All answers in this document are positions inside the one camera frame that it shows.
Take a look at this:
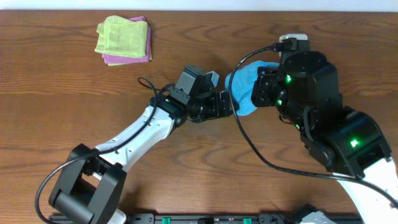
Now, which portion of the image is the blue microfiber cloth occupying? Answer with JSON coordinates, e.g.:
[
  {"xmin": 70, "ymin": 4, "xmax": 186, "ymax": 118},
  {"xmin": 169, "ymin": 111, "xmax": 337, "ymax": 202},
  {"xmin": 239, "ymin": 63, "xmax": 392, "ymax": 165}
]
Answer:
[{"xmin": 231, "ymin": 60, "xmax": 279, "ymax": 116}]

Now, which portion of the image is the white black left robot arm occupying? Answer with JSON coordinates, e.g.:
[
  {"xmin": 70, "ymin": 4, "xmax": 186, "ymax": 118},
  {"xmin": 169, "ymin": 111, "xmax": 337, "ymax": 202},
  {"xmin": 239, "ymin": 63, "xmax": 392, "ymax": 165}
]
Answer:
[{"xmin": 49, "ymin": 89, "xmax": 232, "ymax": 223}]

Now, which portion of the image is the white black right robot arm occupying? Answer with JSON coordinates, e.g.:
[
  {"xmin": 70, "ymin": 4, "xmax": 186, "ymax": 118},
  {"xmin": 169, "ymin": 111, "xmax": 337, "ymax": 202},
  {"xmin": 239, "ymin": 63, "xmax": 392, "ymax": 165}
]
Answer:
[{"xmin": 251, "ymin": 51, "xmax": 397, "ymax": 223}]

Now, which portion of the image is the folded pink cloth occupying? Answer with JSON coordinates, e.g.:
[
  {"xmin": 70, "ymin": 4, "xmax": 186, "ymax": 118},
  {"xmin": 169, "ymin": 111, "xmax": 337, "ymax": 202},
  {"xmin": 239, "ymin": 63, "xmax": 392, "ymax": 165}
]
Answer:
[{"xmin": 101, "ymin": 16, "xmax": 152, "ymax": 65}]

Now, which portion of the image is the folded green cloth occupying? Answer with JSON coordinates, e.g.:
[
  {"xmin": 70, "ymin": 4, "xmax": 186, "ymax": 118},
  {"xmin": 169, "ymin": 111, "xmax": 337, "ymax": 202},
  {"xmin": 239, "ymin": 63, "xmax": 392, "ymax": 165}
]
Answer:
[{"xmin": 94, "ymin": 15, "xmax": 149, "ymax": 59}]

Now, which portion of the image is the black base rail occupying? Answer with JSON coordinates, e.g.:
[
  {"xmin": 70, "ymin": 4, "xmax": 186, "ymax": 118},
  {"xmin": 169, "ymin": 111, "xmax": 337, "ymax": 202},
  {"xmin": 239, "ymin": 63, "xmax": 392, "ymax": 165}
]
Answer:
[{"xmin": 48, "ymin": 212, "xmax": 364, "ymax": 224}]

